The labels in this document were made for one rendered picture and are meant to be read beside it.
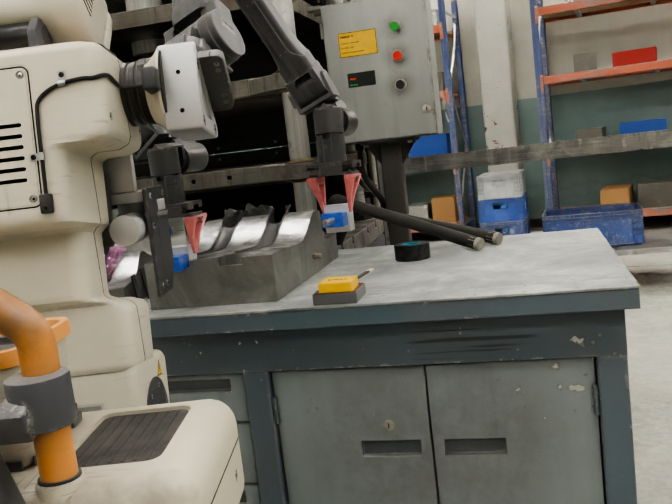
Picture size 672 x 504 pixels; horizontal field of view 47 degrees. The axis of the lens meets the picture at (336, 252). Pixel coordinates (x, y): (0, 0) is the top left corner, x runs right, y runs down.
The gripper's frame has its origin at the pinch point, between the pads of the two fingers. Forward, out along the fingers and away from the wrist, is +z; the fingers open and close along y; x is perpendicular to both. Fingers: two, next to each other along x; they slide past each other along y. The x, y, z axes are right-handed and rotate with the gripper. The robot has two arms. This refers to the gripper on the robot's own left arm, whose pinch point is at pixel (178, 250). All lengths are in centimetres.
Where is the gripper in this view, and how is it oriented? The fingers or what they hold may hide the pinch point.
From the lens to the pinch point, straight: 151.6
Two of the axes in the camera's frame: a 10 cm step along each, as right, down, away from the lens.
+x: -2.2, 1.8, -9.6
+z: 1.3, 9.8, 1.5
